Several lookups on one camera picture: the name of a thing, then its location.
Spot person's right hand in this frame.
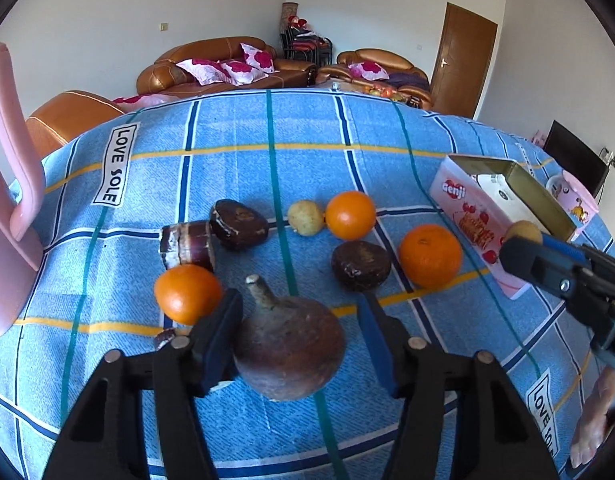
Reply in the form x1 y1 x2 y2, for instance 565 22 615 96
570 366 615 468

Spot brown wooden door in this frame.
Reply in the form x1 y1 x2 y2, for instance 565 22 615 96
431 3 497 118

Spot orange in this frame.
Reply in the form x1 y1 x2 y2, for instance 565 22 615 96
153 264 224 326
399 223 463 289
325 191 377 240

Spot pink electric kettle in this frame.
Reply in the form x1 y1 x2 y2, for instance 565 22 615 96
0 42 45 336

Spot brown leather armchair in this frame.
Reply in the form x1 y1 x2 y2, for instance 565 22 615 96
316 48 433 110

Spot brown leather long sofa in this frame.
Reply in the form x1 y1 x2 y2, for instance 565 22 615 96
136 36 317 99

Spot black television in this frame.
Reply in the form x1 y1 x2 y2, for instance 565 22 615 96
543 120 609 197

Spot pink flower pillow middle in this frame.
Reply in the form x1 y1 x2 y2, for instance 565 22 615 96
219 60 267 86

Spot pink flower pillow armchair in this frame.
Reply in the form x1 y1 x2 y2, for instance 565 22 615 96
347 61 390 81

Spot tall patterned floor vase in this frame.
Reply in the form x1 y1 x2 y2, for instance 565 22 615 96
279 1 298 34

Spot large brown round fruit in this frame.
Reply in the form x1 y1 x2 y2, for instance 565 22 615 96
234 274 345 402

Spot pink flower pillow left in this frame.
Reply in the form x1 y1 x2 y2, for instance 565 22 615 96
176 58 230 86

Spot pink cartoon cup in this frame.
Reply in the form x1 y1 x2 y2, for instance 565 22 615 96
546 170 599 240

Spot small yellow round fruit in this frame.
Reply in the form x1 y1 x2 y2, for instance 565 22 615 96
288 200 325 236

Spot brown leather chair near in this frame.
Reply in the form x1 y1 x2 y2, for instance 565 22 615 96
26 90 124 158

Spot pink flower blanket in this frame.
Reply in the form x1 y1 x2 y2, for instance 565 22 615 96
112 93 179 114

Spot pink cookie tin box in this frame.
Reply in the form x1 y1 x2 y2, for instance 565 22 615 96
430 154 575 300

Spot pink flower pillow right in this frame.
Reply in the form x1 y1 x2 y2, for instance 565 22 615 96
241 44 275 74

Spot pink flower pillow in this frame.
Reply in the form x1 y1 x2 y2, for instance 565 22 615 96
176 58 230 86
219 60 267 86
241 44 275 74

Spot stacked dark chairs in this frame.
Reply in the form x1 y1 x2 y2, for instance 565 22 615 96
280 27 333 67

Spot wooden coffee table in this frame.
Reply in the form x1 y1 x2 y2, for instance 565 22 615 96
329 79 421 108

